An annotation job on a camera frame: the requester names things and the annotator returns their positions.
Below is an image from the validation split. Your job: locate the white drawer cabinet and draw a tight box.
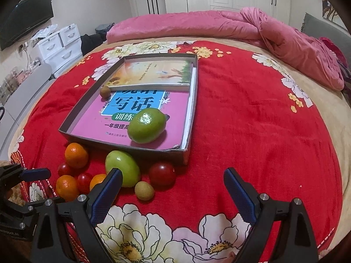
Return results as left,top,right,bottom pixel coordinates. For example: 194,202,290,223
30,23,83,73

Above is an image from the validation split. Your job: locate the white plastic bag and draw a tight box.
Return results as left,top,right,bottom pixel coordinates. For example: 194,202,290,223
31,25,59,39

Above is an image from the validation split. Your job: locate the sunflower cover book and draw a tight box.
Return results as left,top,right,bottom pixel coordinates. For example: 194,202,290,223
106,59,192,91

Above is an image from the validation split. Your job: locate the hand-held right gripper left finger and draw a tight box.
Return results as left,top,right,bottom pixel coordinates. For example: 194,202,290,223
31,168,124,263

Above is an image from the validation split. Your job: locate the tan longan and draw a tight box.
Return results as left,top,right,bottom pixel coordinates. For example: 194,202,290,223
134,181,155,201

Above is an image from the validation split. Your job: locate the large green jujube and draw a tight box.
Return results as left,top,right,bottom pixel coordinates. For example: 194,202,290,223
127,108,168,144

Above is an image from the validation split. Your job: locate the pile of grey clothes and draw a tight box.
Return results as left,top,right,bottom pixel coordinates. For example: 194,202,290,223
95,23,116,33

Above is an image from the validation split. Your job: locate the wall picture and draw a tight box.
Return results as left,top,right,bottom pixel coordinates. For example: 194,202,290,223
321,0,342,20

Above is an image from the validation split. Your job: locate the grey bench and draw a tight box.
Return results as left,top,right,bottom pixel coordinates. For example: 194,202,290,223
0,64,53,154

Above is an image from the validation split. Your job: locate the small red tomato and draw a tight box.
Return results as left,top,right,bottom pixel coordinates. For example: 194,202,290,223
57,162,74,177
77,172,94,194

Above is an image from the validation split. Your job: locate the grey pillow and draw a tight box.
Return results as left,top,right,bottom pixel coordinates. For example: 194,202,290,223
300,13,351,58

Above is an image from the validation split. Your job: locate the pink quilt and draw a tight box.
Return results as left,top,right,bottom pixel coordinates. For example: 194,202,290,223
106,7,345,91

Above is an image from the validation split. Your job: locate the red floral blanket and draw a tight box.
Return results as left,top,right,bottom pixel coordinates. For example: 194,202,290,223
0,36,351,263

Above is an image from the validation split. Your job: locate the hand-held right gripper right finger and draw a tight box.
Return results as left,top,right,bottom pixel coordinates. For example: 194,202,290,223
223,167,320,263

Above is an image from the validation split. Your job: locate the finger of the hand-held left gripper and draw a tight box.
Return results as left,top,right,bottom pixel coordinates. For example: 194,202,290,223
0,199,42,221
0,163,51,189

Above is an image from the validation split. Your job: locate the clutter of jars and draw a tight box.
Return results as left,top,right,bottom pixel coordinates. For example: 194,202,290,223
0,57,41,99

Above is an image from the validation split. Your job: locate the large red tomato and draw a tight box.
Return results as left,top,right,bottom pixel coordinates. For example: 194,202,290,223
149,162,176,189

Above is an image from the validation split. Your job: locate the black flat television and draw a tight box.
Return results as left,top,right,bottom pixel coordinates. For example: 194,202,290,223
0,0,54,51

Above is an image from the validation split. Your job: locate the grey cardboard box tray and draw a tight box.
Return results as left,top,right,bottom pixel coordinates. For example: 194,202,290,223
58,53,198,166

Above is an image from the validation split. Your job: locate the pink workbook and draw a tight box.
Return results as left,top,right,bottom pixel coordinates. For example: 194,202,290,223
72,89,196,148

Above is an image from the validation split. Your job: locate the orange tangerine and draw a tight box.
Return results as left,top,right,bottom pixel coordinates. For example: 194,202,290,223
56,175,80,202
90,173,108,192
64,142,89,169

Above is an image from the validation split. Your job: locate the magenta pillow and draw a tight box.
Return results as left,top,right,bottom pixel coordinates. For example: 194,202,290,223
319,37,351,94

